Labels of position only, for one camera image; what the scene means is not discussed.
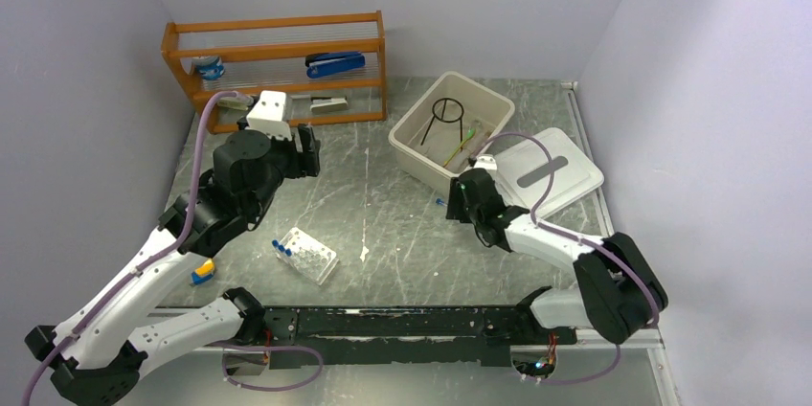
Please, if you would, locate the black wire tripod stand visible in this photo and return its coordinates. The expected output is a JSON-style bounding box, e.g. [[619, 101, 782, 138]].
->
[[420, 97, 465, 145]]

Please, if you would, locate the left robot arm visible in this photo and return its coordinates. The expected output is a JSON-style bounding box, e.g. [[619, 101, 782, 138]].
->
[[25, 124, 320, 405]]

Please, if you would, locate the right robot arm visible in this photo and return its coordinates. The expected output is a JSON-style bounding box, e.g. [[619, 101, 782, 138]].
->
[[446, 169, 668, 345]]

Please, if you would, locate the white plastic bin lid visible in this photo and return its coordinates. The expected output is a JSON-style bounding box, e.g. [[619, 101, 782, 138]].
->
[[494, 127, 604, 218]]

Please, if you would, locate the beige plastic bin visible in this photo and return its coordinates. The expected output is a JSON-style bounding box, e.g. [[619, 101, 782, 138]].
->
[[389, 72, 515, 197]]

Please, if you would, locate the beige whiteboard eraser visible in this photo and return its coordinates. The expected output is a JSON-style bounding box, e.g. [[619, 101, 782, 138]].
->
[[309, 97, 349, 114]]

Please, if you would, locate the small white cardboard box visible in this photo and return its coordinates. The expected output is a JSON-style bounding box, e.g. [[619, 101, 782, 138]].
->
[[217, 93, 255, 111]]

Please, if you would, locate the white test tube rack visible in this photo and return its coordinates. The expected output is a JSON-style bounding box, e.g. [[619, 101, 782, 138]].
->
[[271, 227, 339, 285]]

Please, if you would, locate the blue stapler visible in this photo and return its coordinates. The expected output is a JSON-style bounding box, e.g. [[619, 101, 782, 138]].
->
[[304, 51, 366, 79]]

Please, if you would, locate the orange wooden shelf rack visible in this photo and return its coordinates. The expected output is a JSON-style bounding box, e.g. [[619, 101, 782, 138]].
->
[[160, 11, 388, 125]]

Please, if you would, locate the blue white tape roll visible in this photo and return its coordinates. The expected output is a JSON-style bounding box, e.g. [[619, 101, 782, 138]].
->
[[191, 56, 225, 80]]

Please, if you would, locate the yellow blue small block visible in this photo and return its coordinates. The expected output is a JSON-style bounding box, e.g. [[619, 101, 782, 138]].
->
[[191, 259, 216, 285]]

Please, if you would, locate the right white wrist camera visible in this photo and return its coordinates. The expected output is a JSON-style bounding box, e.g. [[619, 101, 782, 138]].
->
[[471, 154, 498, 173]]

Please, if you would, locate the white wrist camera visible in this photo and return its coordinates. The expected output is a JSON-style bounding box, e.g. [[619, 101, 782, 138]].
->
[[246, 90, 292, 141], [471, 154, 498, 173]]

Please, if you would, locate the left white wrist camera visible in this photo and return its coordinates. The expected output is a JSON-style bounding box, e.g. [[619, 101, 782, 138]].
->
[[246, 90, 292, 141]]

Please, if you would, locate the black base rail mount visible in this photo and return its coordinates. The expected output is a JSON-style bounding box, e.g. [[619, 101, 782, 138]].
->
[[231, 304, 576, 367]]

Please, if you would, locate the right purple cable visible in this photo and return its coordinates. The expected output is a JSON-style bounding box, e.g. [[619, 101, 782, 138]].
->
[[472, 131, 663, 387]]

